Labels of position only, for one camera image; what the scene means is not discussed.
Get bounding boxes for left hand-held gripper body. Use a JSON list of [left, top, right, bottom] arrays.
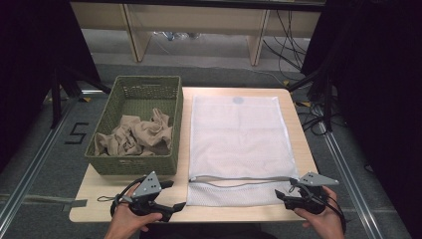
[[127, 171, 163, 217]]

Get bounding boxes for person's right hand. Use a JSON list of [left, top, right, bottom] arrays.
[[293, 186, 344, 233]]

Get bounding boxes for metal floor rail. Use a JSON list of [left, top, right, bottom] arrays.
[[317, 121, 386, 239], [0, 99, 78, 230]]

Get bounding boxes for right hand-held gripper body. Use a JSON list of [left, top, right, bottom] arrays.
[[285, 171, 340, 215]]

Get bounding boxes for black metal stand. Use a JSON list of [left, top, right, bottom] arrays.
[[287, 66, 334, 132], [49, 64, 112, 129]]

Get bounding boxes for green woven basket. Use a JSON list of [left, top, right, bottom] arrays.
[[84, 75, 184, 176]]

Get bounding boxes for beige wooden desk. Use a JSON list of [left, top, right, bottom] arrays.
[[70, 0, 326, 67]]

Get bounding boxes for black curtain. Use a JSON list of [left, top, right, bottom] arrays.
[[301, 0, 422, 239], [0, 0, 102, 173]]

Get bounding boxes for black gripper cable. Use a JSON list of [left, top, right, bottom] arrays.
[[326, 194, 348, 233], [109, 176, 147, 217]]

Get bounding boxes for clear plastic wrap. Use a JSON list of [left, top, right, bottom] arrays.
[[153, 31, 202, 42]]

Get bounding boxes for beige cloth garment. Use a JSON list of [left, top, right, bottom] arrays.
[[94, 108, 174, 157]]

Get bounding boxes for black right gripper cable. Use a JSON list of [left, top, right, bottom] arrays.
[[326, 194, 348, 233]]

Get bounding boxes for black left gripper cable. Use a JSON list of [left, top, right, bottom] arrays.
[[109, 176, 147, 217]]

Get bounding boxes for person's dark lap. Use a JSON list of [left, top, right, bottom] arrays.
[[138, 223, 277, 239]]

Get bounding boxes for bundle of black hanging cables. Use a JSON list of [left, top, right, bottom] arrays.
[[262, 9, 311, 73]]

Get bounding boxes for person's left hand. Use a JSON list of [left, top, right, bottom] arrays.
[[110, 183, 163, 233]]

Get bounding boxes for white mesh laundry bag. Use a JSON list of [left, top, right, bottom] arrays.
[[186, 95, 300, 207]]

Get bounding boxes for black floor cables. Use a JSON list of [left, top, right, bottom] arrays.
[[296, 102, 333, 136]]

